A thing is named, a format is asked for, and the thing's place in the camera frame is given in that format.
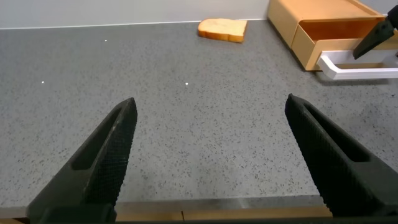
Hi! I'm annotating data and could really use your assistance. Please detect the white bread slice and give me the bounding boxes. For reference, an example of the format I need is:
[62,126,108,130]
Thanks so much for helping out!
[197,17,249,44]

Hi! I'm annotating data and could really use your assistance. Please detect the yellow drawer cabinet case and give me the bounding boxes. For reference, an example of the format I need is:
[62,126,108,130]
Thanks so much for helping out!
[267,0,387,49]

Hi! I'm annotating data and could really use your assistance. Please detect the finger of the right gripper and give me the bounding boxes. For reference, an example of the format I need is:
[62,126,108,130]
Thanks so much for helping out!
[352,4,398,60]

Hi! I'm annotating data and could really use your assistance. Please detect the yellow drawer with white handle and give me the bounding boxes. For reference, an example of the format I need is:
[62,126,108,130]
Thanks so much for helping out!
[290,17,398,81]

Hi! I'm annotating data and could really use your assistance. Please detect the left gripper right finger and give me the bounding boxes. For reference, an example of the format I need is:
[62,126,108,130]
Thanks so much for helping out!
[284,93,398,218]

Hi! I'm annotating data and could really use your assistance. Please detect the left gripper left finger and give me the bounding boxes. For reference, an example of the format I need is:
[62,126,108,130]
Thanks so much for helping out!
[25,96,139,224]

